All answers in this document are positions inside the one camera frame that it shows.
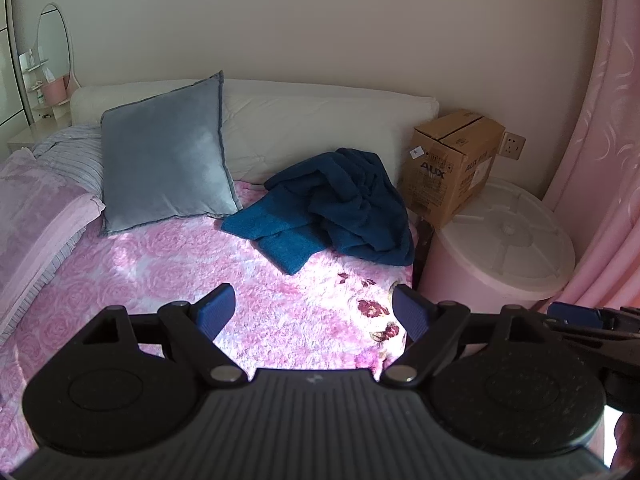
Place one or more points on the white vanity table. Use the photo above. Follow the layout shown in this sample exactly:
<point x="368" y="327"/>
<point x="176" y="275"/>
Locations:
<point x="30" y="135"/>

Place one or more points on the pink round bin white lid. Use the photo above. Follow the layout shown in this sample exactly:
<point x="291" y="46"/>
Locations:
<point x="500" y="240"/>

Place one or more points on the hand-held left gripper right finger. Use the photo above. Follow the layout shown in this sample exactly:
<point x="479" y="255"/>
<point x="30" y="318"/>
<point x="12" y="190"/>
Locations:
<point x="410" y="310"/>

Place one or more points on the grey-blue square cushion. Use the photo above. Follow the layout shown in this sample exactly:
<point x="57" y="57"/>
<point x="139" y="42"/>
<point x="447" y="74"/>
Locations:
<point x="165" y="155"/>

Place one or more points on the pink floral fleece blanket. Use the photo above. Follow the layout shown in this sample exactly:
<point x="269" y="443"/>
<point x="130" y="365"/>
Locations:
<point x="200" y="270"/>

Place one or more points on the teal knit sweater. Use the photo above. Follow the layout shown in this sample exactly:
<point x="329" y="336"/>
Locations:
<point x="345" y="200"/>

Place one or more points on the beige wall socket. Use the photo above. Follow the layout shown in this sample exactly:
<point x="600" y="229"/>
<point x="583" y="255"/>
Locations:
<point x="513" y="146"/>

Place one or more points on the white padded headboard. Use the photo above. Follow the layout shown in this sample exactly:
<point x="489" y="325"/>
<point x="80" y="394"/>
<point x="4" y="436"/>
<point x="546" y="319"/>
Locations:
<point x="310" y="130"/>

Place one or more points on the brown cardboard box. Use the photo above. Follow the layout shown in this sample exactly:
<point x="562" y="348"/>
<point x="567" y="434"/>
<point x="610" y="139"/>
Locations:
<point x="440" y="175"/>

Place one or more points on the oval vanity mirror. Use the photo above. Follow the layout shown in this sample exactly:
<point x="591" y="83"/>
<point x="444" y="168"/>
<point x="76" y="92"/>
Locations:
<point x="52" y="40"/>

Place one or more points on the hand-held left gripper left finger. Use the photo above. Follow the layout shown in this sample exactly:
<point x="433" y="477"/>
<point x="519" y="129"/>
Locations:
<point x="219" y="306"/>

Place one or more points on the striped pale bedding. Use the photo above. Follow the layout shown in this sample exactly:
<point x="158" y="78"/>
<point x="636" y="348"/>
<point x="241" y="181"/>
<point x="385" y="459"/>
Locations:
<point x="70" y="147"/>

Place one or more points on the pink pillow by headboard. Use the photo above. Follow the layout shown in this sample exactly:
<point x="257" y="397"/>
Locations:
<point x="35" y="210"/>

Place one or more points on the pink patterned curtain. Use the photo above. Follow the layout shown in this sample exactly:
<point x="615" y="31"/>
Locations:
<point x="600" y="160"/>

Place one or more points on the white sliding wardrobe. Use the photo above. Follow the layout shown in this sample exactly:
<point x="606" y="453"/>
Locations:
<point x="10" y="85"/>

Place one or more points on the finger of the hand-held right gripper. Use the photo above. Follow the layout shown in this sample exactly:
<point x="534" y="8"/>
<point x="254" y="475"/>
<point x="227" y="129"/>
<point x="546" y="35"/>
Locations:
<point x="572" y="314"/>

